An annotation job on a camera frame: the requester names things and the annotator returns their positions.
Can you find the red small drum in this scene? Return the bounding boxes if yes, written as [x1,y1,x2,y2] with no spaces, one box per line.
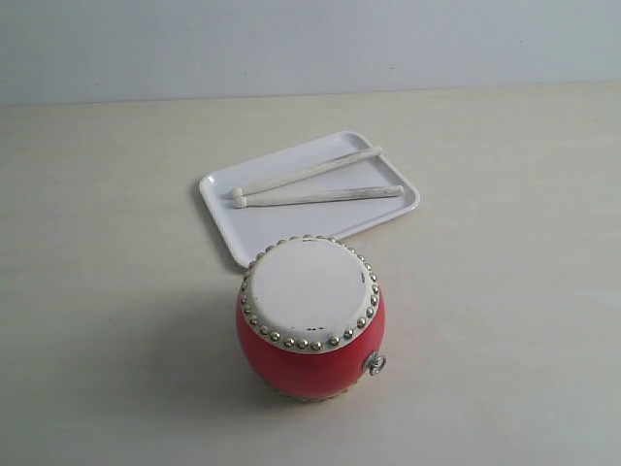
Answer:
[236,235,387,401]

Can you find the white wooden drumstick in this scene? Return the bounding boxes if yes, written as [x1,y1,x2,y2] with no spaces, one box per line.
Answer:
[233,185,404,209]
[229,147,382,199]

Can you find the white plastic tray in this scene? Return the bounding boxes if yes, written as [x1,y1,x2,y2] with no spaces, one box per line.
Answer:
[198,131,420,268]

